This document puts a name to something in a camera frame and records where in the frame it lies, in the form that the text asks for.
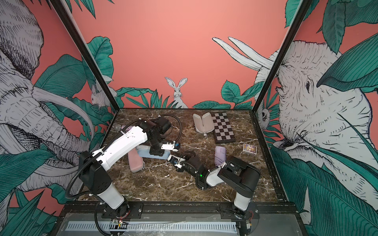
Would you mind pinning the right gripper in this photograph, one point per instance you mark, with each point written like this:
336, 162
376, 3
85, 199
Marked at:
188, 159

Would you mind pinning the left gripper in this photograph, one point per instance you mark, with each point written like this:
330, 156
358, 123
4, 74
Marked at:
155, 152

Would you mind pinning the blue zippered umbrella case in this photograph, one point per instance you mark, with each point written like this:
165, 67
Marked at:
147, 152

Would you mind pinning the pink zippered umbrella case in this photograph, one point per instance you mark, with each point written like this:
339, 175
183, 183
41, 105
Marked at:
136, 162

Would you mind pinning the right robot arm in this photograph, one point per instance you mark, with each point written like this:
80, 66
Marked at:
236, 173

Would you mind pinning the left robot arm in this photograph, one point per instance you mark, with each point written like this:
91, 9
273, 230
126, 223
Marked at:
145, 135

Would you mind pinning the purple folded umbrella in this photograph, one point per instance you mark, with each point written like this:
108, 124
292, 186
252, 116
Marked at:
220, 155

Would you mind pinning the purple zippered umbrella case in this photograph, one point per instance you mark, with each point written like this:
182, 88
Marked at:
203, 124

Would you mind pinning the glittery purple bottle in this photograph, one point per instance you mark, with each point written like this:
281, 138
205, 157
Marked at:
120, 127

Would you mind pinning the checkered chess board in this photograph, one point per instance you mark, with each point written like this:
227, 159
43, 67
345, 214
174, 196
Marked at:
223, 132

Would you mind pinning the small card box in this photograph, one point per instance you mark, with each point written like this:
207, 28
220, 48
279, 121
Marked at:
250, 149

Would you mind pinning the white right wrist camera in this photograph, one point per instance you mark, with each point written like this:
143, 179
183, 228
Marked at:
176, 161

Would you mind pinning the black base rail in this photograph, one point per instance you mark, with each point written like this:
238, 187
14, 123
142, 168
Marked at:
224, 209

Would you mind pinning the left black frame post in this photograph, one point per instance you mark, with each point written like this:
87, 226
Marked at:
66, 17

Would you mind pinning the black frame post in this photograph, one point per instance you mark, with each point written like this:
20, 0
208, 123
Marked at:
66, 17
292, 31

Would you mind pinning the white perforated cable duct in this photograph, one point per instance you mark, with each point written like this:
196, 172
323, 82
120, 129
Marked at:
139, 226

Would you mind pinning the right black frame post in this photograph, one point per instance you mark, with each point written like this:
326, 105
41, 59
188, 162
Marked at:
292, 31

